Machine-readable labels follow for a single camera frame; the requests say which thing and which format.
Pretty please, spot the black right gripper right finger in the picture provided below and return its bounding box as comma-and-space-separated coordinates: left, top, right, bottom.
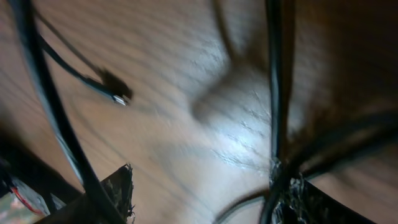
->
269, 158, 372, 224

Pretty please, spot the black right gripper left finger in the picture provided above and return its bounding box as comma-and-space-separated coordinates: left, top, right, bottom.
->
38, 164, 134, 224

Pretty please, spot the black blue-tip USB cable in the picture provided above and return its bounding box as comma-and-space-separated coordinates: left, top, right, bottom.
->
213, 0, 398, 224

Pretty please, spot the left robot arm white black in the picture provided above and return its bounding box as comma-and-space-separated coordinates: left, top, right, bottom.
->
1, 136, 82, 216

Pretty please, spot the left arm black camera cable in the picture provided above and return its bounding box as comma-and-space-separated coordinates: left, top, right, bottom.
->
9, 0, 125, 224

